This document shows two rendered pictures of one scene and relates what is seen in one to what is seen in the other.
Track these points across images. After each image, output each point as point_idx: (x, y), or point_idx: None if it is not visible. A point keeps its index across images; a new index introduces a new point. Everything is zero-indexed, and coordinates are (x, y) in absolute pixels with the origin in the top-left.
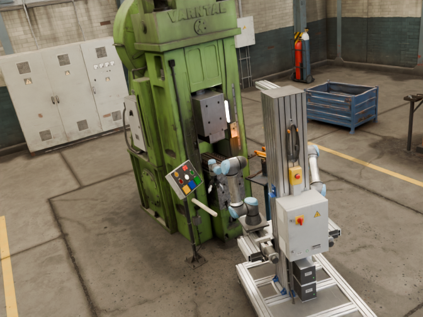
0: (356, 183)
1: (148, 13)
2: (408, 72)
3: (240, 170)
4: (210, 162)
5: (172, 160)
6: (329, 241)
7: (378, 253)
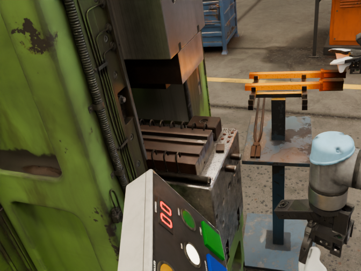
0: (311, 111)
1: None
2: None
3: (237, 144)
4: (345, 151)
5: (42, 186)
6: None
7: None
